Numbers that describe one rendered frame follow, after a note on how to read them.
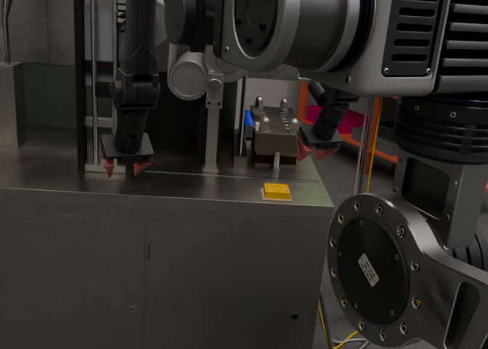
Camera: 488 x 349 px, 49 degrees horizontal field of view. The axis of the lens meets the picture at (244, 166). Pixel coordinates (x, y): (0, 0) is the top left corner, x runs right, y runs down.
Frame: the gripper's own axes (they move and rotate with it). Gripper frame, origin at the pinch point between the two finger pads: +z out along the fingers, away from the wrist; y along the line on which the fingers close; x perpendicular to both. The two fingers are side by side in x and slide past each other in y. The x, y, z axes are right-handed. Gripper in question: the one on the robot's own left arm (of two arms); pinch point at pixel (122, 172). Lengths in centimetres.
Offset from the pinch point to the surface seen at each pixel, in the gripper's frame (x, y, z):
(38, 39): -92, 7, 32
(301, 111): -251, -261, 227
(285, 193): 0.9, -47.7, 13.9
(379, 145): -155, -270, 176
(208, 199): -3.6, -27.1, 19.1
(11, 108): -62, 18, 37
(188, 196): -6.8, -22.5, 20.8
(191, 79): -43, -32, 10
